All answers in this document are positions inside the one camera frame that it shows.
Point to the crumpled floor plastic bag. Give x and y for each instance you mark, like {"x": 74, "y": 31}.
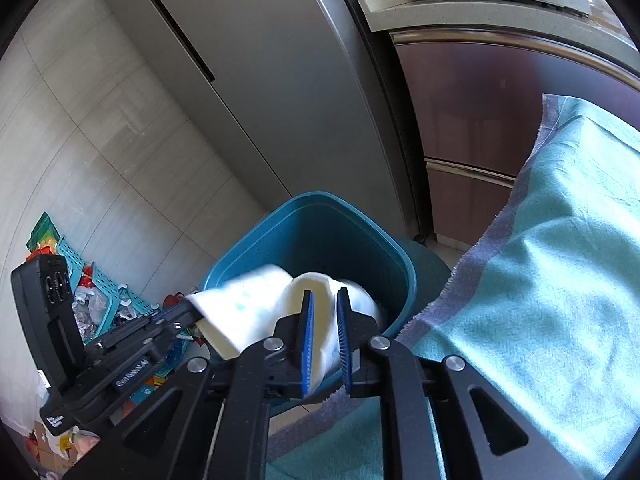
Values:
{"x": 70, "y": 447}

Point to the dark green round stool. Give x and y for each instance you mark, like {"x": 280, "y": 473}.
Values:
{"x": 430, "y": 270}

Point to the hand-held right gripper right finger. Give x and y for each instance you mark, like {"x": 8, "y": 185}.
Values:
{"x": 342, "y": 340}

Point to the teal plastic bin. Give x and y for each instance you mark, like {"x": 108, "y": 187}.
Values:
{"x": 325, "y": 230}

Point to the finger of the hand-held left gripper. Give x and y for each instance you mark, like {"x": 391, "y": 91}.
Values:
{"x": 170, "y": 322}

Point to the grey refrigerator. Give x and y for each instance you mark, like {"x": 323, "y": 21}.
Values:
{"x": 250, "y": 60}

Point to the green printed bag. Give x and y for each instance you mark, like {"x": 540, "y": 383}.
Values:
{"x": 45, "y": 235}

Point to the beige kitchen counter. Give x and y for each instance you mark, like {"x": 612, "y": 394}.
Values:
{"x": 450, "y": 10}

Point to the white dotted paper cup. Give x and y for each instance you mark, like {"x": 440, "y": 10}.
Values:
{"x": 240, "y": 300}

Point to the teal plastic basket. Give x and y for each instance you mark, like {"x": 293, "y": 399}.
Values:
{"x": 107, "y": 280}

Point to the blue printed tablecloth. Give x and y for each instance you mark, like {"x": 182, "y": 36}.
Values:
{"x": 550, "y": 260}

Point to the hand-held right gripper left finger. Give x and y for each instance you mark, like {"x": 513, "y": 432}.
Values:
{"x": 306, "y": 345}

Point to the brown base cabinets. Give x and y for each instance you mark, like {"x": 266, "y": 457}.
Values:
{"x": 475, "y": 110}

